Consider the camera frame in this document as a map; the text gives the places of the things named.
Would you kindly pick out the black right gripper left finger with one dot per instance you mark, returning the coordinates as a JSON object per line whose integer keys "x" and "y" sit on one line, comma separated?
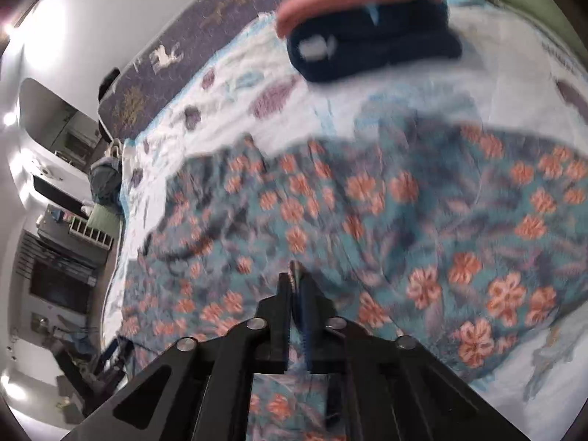
{"x": 199, "y": 391}

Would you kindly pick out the pile of dark clothes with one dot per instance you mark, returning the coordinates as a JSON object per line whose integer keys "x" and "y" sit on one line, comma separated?
{"x": 106, "y": 177}

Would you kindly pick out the folded navy star garment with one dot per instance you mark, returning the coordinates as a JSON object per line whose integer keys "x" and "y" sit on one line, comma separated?
{"x": 342, "y": 44}

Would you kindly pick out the dark purple deer mattress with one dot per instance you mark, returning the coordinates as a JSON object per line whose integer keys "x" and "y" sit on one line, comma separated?
{"x": 138, "y": 93}

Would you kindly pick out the dark television screen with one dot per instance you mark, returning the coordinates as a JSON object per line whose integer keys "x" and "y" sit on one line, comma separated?
{"x": 60, "y": 289}

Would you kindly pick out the teal floral patterned garment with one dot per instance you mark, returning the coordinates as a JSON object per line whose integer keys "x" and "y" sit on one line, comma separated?
{"x": 472, "y": 240}

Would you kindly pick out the white seashell print bedspread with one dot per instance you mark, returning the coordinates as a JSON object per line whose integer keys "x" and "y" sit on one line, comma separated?
{"x": 510, "y": 78}

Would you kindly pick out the white slatted crate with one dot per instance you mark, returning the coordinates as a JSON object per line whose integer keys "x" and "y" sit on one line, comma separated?
{"x": 79, "y": 228}

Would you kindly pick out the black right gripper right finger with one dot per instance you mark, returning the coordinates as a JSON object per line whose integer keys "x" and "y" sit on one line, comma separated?
{"x": 387, "y": 389}

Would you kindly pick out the green striped pillow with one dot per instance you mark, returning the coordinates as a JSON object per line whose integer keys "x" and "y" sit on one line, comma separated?
{"x": 552, "y": 16}

